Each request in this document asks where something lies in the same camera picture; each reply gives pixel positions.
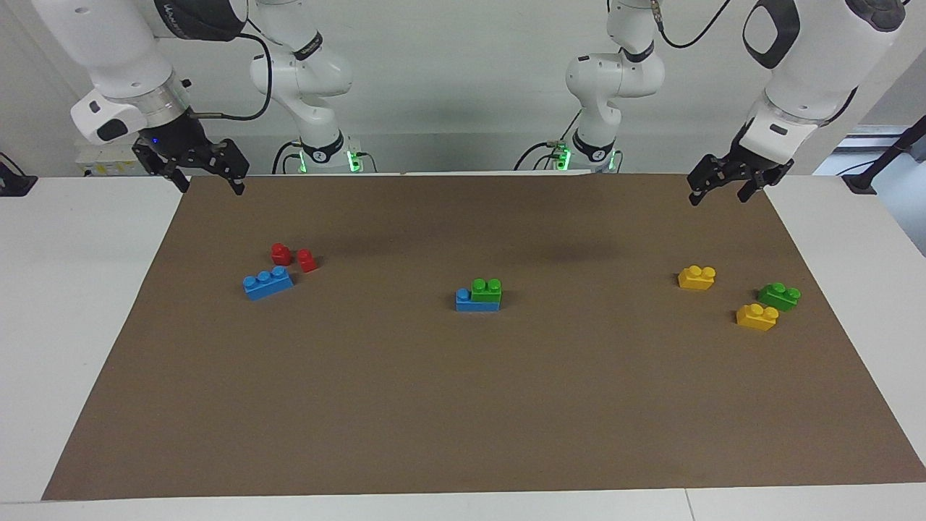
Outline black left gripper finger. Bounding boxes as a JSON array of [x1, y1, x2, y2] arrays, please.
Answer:
[[736, 172, 772, 204], [687, 154, 732, 208]]

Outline blue three-stud toy block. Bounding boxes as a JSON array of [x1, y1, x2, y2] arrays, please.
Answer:
[[454, 288, 501, 313], [242, 266, 295, 301]]

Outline yellow two-stud toy block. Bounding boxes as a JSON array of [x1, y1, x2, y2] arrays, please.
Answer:
[[736, 303, 780, 332], [677, 265, 717, 292]]

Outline beige control box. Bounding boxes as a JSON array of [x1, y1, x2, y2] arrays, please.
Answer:
[[75, 140, 183, 179]]

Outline black metal stand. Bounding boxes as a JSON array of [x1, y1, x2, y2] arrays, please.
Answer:
[[841, 114, 926, 195]]

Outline black table clamp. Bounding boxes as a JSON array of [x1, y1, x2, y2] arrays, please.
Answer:
[[0, 153, 38, 198]]

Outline brown paper table mat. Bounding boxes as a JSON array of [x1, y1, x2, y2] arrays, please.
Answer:
[[42, 172, 926, 501]]

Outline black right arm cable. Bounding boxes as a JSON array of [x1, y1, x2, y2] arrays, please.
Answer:
[[190, 32, 273, 122]]

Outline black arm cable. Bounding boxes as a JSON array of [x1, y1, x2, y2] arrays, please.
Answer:
[[190, 32, 273, 122], [651, 0, 762, 51]]

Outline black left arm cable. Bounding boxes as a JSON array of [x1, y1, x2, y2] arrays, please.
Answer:
[[651, 0, 762, 51]]

